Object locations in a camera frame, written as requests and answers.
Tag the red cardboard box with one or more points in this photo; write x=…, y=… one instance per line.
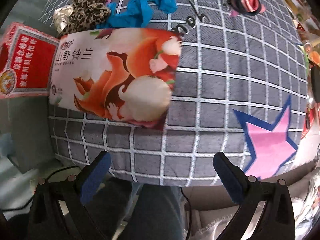
x=27, y=60

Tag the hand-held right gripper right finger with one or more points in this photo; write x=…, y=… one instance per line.
x=228, y=177

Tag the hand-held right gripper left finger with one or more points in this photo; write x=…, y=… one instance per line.
x=96, y=177

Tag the grey checked star blanket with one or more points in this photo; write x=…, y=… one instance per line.
x=225, y=80

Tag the blue scrunchie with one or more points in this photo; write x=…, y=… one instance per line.
x=140, y=2

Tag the floral tissue pack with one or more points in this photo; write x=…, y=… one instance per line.
x=112, y=80

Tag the pile of colourful decorations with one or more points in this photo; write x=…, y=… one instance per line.
x=310, y=50

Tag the leopard print scrunchie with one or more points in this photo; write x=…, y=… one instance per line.
x=85, y=7

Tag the white dotted scrunchie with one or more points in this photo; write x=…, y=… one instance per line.
x=62, y=17

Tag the person's right leg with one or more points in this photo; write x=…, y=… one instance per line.
x=155, y=212

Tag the white fringed cloth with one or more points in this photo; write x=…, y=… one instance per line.
x=302, y=205

